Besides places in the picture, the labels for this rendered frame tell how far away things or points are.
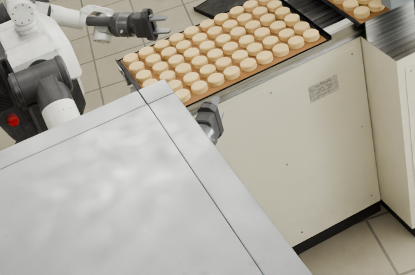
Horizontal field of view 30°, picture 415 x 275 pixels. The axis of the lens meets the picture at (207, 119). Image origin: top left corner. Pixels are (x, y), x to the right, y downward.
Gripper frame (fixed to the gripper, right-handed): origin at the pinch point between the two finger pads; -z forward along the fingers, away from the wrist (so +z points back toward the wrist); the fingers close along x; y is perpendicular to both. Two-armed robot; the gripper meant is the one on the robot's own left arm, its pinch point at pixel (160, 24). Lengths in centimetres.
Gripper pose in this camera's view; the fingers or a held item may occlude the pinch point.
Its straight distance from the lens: 273.1
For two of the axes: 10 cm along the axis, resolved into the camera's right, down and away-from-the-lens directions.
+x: -2.2, -7.7, -6.0
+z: -9.2, -0.5, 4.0
